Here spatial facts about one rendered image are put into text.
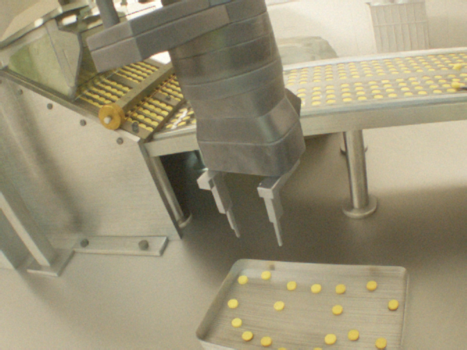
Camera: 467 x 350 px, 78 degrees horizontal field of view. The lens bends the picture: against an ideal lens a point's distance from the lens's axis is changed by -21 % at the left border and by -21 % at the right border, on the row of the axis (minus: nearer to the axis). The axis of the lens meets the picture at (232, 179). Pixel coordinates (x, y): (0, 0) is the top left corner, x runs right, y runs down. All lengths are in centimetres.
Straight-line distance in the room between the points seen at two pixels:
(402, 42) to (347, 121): 338
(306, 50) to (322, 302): 42
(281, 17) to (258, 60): 397
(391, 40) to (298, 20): 115
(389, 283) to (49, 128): 48
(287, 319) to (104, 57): 29
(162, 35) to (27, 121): 39
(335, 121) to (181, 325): 28
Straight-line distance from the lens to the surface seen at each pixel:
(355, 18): 419
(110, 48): 19
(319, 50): 65
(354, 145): 41
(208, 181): 27
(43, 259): 61
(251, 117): 23
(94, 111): 47
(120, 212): 52
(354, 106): 38
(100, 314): 47
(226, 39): 21
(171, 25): 18
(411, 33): 375
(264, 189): 24
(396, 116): 38
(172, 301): 43
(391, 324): 35
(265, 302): 38
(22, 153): 59
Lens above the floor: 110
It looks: 30 degrees down
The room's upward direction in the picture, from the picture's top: 18 degrees counter-clockwise
